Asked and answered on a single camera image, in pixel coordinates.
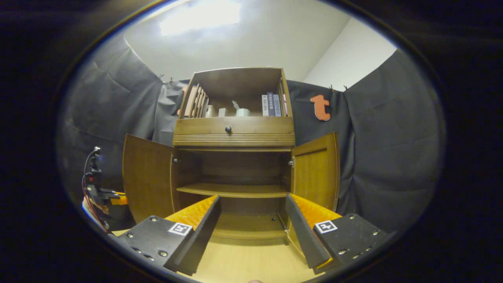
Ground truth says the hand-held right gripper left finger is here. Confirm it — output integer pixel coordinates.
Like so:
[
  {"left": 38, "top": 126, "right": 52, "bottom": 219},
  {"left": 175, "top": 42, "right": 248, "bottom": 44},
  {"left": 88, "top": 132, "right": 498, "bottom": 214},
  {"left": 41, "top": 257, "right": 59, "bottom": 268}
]
[{"left": 117, "top": 195, "right": 222, "bottom": 277}]

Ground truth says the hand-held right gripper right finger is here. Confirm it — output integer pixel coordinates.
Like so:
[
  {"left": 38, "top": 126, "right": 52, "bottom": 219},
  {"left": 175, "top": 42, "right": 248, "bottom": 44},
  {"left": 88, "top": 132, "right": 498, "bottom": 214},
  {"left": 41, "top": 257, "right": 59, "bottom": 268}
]
[{"left": 285, "top": 193, "right": 390, "bottom": 276}]

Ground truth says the wooden cabinet door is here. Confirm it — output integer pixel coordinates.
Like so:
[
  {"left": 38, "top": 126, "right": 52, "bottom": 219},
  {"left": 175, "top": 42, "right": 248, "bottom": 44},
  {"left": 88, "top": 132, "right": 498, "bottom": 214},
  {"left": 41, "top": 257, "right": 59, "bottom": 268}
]
[
  {"left": 288, "top": 132, "right": 341, "bottom": 261},
  {"left": 123, "top": 134, "right": 176, "bottom": 224}
]

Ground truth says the wooden double-door shoe cabinet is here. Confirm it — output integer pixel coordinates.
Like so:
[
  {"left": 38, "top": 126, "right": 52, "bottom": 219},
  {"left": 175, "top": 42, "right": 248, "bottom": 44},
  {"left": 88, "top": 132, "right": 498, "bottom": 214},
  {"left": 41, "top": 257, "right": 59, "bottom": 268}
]
[{"left": 172, "top": 68, "right": 296, "bottom": 246}]

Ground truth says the wooden cabinet drawer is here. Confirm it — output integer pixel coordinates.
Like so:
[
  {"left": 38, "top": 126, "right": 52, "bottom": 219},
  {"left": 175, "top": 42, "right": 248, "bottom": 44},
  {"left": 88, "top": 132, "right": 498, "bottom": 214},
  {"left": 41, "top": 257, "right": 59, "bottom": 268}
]
[{"left": 173, "top": 117, "right": 296, "bottom": 147}]

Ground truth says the wooden inner shelf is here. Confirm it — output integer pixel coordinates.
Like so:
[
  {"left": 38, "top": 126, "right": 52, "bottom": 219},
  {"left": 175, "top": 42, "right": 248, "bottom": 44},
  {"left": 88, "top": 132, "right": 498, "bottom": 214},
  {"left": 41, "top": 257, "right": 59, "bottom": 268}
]
[{"left": 176, "top": 183, "right": 290, "bottom": 198}]

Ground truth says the black backdrop cloth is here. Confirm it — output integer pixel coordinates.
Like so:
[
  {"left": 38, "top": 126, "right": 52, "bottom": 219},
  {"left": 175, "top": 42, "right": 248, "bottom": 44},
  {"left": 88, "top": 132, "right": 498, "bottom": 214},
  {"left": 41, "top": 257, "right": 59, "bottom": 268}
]
[{"left": 56, "top": 33, "right": 446, "bottom": 236}]

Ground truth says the thin red gripper cable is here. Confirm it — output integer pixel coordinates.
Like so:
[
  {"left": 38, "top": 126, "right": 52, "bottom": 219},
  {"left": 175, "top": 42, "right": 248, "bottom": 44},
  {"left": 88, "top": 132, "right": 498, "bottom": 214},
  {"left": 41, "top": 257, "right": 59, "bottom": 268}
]
[{"left": 81, "top": 149, "right": 110, "bottom": 233}]

